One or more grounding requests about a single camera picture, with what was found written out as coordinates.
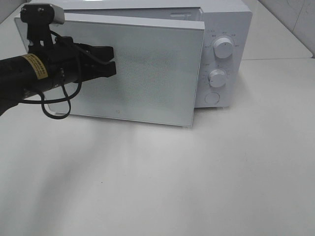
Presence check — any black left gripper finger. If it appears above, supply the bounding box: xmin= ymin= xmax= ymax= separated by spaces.
xmin=74 ymin=43 xmax=114 ymax=65
xmin=82 ymin=61 xmax=116 ymax=81

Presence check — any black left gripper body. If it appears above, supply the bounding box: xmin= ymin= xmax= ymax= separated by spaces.
xmin=26 ymin=36 xmax=85 ymax=92

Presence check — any white microwave door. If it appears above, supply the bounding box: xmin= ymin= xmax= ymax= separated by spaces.
xmin=14 ymin=13 xmax=206 ymax=128

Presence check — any white timer knob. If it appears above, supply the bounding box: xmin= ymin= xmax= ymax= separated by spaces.
xmin=208 ymin=69 xmax=227 ymax=88

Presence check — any round white door button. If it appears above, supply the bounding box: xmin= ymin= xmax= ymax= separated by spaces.
xmin=204 ymin=92 xmax=220 ymax=105

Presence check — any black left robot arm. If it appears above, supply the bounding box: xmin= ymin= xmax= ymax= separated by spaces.
xmin=0 ymin=36 xmax=116 ymax=119

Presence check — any upper white power knob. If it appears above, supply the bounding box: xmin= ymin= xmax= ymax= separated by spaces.
xmin=213 ymin=36 xmax=233 ymax=59

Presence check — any white microwave oven body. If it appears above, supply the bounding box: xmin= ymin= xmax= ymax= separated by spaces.
xmin=55 ymin=0 xmax=252 ymax=108

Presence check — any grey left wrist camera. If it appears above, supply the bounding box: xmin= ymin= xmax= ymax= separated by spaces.
xmin=20 ymin=3 xmax=66 ymax=47

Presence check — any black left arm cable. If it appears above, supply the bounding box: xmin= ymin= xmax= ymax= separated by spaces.
xmin=22 ymin=30 xmax=114 ymax=120

